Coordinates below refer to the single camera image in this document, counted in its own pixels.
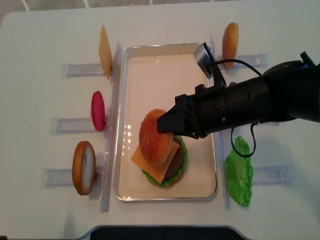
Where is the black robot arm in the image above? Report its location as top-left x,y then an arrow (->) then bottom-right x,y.
157,53 -> 320,139

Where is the white rectangular tray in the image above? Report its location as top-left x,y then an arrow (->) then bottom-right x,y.
113,43 -> 217,201

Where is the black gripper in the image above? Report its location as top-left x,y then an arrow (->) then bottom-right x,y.
156,84 -> 227,139

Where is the meat patty in burger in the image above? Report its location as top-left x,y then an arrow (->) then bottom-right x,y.
163,136 -> 183,181

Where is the sesame top bun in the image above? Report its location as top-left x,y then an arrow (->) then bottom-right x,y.
138,108 -> 173,167

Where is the standing cut bun half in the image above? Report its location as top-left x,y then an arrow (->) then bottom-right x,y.
72,141 -> 96,196

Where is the long clear rail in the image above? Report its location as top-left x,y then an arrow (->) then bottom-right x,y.
101,41 -> 123,213
218,131 -> 231,210

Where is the cheese slice in burger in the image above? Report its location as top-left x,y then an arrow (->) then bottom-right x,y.
131,141 -> 179,183

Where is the standing spare bun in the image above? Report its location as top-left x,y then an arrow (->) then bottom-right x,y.
222,22 -> 239,60

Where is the clear holder under cut bun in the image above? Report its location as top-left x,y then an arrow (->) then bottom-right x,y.
40,167 -> 104,188

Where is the clear holder under tomato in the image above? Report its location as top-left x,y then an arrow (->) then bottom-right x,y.
49,117 -> 98,135

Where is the standing red tomato slice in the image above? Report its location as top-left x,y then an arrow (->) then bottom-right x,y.
91,91 -> 106,132

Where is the standing cheese slice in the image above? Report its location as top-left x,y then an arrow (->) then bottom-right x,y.
98,25 -> 112,80

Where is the clear holder under cheese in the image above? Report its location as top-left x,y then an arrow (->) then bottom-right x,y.
61,63 -> 106,78

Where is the right long clear rail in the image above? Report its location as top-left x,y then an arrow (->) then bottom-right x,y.
218,131 -> 231,210

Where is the standing green lettuce leaf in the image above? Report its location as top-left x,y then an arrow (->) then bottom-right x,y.
225,150 -> 254,207

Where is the clear holder under lettuce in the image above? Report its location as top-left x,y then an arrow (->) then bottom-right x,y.
252,164 -> 296,186

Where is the left long clear rail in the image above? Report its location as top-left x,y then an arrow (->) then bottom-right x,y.
101,41 -> 123,213

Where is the clear holder under spare bun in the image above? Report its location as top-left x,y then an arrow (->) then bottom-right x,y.
215,52 -> 272,69

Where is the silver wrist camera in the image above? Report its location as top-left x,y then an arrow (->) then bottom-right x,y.
193,42 -> 214,79

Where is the lettuce leaf in burger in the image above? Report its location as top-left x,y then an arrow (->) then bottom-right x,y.
141,136 -> 188,187

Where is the dark base at table edge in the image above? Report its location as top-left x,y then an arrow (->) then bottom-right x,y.
89,226 -> 244,240

